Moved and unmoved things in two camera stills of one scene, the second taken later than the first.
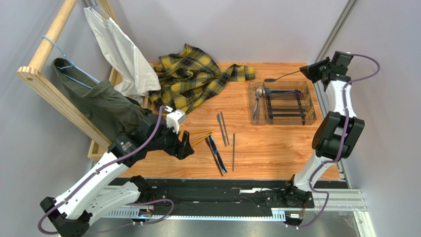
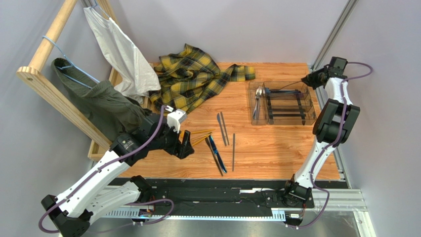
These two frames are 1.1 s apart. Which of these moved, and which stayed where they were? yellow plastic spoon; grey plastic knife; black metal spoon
Moved: black metal spoon
Stayed: yellow plastic spoon; grey plastic knife
